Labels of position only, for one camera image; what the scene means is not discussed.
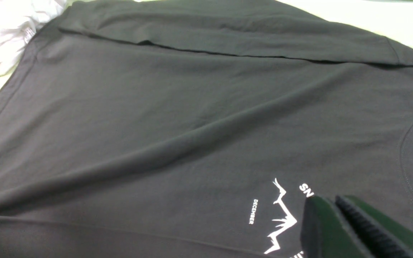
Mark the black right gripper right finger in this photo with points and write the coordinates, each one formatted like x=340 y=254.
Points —
x=384 y=237

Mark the dark gray long-sleeve shirt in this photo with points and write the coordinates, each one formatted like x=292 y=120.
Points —
x=197 y=129

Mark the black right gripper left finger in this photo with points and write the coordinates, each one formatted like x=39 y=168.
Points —
x=325 y=232

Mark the white crumpled shirt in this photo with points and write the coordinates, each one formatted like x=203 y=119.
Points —
x=20 y=20

